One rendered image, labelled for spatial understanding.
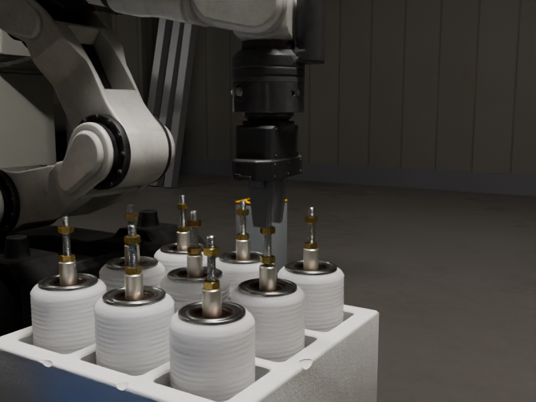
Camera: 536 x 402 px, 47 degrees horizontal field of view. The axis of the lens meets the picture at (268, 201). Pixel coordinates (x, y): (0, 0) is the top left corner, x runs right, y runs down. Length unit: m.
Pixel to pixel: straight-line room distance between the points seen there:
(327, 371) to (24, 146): 4.15
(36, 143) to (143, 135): 3.70
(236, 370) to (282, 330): 0.11
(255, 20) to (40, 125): 4.22
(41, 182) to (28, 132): 3.48
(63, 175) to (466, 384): 0.83
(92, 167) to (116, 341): 0.48
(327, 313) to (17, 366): 0.41
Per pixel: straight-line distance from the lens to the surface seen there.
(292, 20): 0.75
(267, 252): 0.78
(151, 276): 0.90
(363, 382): 0.93
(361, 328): 0.89
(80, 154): 1.18
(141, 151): 1.17
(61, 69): 1.27
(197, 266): 0.84
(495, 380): 1.21
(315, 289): 0.85
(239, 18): 0.72
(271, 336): 0.76
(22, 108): 4.80
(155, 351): 0.75
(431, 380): 1.18
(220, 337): 0.66
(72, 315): 0.82
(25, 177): 1.39
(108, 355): 0.76
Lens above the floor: 0.47
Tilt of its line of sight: 8 degrees down
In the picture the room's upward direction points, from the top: straight up
